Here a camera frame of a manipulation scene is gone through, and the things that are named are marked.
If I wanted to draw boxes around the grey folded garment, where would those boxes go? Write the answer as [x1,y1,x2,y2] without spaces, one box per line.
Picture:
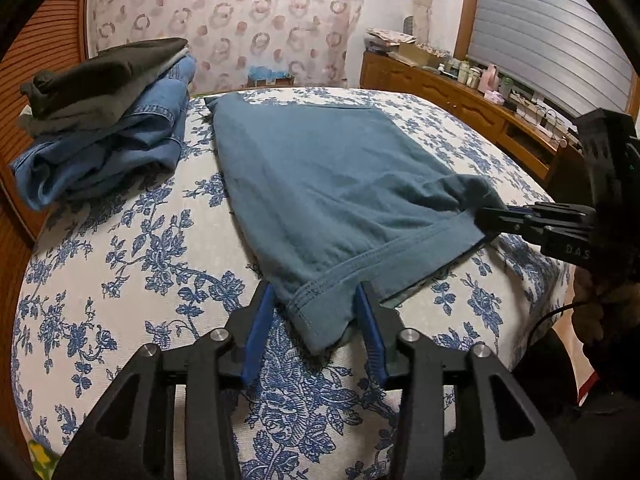
[17,50,193,137]

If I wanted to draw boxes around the person's right hand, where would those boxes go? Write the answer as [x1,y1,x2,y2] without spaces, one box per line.
[572,270,623,347]

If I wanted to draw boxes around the blue denim jeans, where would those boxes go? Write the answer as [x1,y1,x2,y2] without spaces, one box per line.
[10,55,198,212]

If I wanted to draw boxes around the grey window blind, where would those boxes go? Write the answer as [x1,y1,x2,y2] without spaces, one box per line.
[467,0,637,121]

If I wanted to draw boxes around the beige tied curtain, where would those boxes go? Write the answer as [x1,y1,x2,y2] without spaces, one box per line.
[406,0,435,56]

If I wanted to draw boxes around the circle patterned curtain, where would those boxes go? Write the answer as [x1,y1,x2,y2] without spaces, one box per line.
[85,0,367,95]

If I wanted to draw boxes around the wooden sideboard cabinet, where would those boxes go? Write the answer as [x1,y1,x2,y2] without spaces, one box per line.
[360,50,576,186]

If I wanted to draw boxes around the folded patterned cloth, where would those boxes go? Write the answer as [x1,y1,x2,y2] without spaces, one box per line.
[365,27,419,54]

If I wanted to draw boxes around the black cable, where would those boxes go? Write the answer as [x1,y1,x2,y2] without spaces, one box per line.
[529,300,581,343]

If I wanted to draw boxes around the blue box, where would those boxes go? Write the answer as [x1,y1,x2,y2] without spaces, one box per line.
[247,65,294,89]

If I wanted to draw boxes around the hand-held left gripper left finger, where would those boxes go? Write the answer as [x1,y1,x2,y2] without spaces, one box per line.
[52,280,278,480]

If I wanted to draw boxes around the row of bottles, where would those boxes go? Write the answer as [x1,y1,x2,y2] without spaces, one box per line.
[440,57,516,96]

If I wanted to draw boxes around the white power strip with cables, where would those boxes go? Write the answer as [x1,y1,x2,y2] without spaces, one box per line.
[517,92,571,143]

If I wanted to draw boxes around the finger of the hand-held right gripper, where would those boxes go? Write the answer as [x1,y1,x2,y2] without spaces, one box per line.
[472,201,598,233]
[520,225,597,262]

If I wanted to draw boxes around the blue floral bed sheet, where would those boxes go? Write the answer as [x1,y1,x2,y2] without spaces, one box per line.
[10,85,576,480]

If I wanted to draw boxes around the cardboard box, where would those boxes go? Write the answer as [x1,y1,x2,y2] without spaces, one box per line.
[399,40,451,67]

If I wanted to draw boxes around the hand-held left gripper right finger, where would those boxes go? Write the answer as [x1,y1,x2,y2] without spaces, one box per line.
[352,280,576,480]

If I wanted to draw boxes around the teal shorts pants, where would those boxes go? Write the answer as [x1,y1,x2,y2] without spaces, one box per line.
[205,92,508,356]

